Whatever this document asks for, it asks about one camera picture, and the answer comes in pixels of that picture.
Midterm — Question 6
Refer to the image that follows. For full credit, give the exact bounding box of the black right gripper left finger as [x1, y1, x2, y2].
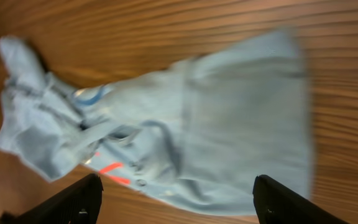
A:
[0, 174, 103, 224]

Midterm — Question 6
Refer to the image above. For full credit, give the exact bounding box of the light blue printed t-shirt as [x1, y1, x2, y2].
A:
[0, 29, 314, 216]

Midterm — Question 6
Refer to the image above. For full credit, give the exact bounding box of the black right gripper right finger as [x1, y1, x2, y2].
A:
[252, 175, 347, 224]

